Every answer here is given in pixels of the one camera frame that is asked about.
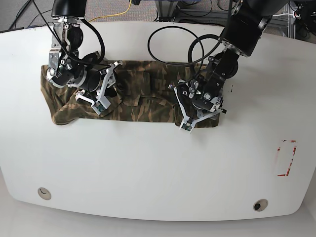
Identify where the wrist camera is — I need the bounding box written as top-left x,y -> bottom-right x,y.
180,120 -> 196,133
91,97 -> 111,115

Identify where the right table cable grommet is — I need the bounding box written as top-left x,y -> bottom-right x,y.
253,199 -> 268,212

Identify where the yellow cable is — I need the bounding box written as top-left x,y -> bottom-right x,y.
88,0 -> 131,23

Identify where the left table cable grommet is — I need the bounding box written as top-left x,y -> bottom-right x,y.
38,187 -> 52,200

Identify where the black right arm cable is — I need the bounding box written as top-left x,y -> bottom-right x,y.
74,19 -> 107,67

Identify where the red tape rectangle marking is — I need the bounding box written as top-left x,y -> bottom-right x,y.
274,140 -> 297,177

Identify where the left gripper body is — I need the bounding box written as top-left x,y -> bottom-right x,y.
168,84 -> 227,126

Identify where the table cable grommet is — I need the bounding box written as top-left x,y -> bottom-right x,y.
253,199 -> 268,212
38,187 -> 52,200

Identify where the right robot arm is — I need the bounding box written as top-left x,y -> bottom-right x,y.
46,0 -> 122,114

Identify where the black looped cable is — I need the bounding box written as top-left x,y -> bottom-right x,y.
147,26 -> 223,69

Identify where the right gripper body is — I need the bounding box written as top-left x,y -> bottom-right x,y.
74,60 -> 122,106

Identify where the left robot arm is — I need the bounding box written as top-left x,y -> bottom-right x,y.
173,0 -> 287,131

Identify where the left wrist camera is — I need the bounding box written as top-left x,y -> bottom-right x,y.
180,120 -> 196,133

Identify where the camouflage t-shirt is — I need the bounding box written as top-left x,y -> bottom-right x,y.
40,61 -> 191,126

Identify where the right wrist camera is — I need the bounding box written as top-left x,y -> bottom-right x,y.
91,97 -> 111,115

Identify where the aluminium frame stand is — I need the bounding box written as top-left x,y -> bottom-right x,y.
154,0 -> 192,22

